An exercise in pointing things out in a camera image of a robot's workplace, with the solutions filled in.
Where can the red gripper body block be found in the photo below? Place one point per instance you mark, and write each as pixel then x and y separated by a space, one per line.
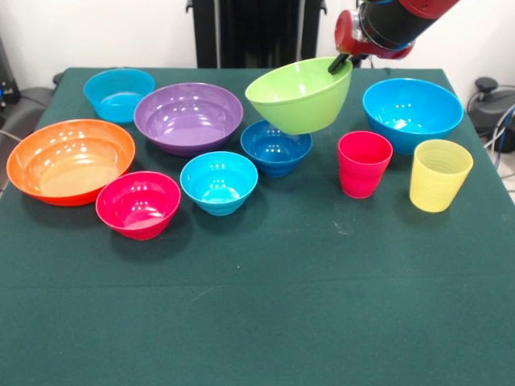
pixel 345 34

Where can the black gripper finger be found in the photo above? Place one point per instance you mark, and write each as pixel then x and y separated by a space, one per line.
pixel 337 64
pixel 356 61

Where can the green bowl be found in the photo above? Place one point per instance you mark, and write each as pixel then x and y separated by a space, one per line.
pixel 297 100

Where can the large blue bowl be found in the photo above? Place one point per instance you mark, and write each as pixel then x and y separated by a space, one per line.
pixel 412 108

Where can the small dark blue bowl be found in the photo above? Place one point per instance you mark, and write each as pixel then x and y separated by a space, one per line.
pixel 273 154

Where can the pink cup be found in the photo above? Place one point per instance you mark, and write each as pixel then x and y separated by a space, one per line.
pixel 364 173

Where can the grey round floor base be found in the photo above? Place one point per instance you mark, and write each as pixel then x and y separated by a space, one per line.
pixel 28 100
pixel 495 104

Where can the yellow cup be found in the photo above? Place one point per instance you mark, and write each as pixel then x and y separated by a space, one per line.
pixel 440 181

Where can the purple bowl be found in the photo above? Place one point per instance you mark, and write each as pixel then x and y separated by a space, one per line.
pixel 189 120

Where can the small cyan bowl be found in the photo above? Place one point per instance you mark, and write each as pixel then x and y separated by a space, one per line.
pixel 219 183

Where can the translucent blue bowl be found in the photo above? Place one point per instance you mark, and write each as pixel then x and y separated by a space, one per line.
pixel 114 94

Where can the pink bowl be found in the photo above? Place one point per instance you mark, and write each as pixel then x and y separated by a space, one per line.
pixel 138 205

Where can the dark green table cloth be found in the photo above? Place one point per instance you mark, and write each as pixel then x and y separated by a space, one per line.
pixel 257 301

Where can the orange bowl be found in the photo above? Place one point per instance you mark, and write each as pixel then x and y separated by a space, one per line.
pixel 68 161

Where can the dark equipment unit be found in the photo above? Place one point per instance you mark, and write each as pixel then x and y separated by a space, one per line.
pixel 7 88

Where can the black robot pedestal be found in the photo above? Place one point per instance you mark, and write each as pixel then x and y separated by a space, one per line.
pixel 257 32

